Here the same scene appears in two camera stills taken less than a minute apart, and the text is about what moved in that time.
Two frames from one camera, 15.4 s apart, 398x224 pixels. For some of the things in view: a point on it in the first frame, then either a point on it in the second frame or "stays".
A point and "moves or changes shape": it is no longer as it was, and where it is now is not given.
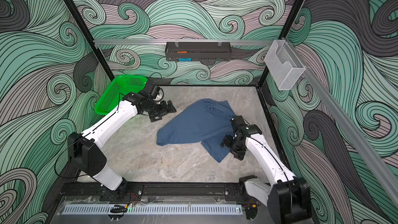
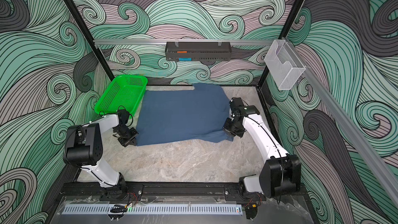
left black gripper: (164, 110) -> (130, 141)
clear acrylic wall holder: (285, 66) stays
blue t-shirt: (207, 120) moves or changes shape
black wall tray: (198, 51) stays
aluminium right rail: (356, 140) stays
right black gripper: (228, 140) -> (228, 128)
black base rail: (208, 192) stays
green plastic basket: (111, 98) stays
